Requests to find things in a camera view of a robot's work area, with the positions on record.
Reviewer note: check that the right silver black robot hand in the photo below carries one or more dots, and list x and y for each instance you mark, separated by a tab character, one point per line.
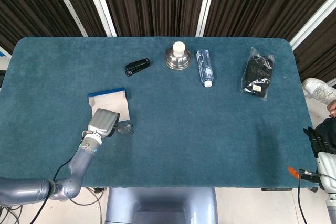
328	169

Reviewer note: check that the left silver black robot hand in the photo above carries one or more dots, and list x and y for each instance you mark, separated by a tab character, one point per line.
102	121

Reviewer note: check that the blue glasses case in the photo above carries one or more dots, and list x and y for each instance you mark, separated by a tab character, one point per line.
110	102

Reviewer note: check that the thin-framed eyeglasses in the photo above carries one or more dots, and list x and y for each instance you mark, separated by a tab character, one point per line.
125	129

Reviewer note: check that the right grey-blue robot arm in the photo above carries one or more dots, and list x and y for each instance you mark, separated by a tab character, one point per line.
331	208

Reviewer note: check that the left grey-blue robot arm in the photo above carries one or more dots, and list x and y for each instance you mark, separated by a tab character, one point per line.
78	163

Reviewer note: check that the person's bare hand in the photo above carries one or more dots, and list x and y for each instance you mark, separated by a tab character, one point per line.
333	108

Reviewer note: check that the person's black trouser leg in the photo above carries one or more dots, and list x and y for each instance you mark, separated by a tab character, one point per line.
326	132

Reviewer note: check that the black stapler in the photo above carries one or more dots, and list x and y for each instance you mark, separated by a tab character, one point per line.
137	65

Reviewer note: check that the white sneaker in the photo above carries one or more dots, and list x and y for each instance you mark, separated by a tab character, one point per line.
317	89

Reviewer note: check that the teal table cloth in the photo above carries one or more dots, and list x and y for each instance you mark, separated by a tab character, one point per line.
183	142

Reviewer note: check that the upturned steel bowl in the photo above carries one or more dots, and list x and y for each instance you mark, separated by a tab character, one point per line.
178	62

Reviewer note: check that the grey-blue robot torso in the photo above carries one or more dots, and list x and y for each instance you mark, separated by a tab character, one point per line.
161	205

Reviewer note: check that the white plastic jar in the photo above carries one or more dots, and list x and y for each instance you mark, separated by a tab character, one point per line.
178	48

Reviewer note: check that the bagged black gloves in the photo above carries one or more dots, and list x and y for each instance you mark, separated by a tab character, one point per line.
258	77

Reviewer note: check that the clear plastic water bottle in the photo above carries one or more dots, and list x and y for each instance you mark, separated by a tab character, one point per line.
205	68

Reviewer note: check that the white and blue panel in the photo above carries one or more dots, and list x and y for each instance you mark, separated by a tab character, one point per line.
4	53

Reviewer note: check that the dark brown pleated curtain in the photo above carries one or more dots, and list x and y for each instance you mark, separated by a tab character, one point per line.
157	1

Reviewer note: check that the black table bracket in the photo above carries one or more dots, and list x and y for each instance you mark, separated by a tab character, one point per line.
275	189

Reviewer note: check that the white metal rail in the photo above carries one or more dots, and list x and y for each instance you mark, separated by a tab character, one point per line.
101	3
312	22
206	3
68	3

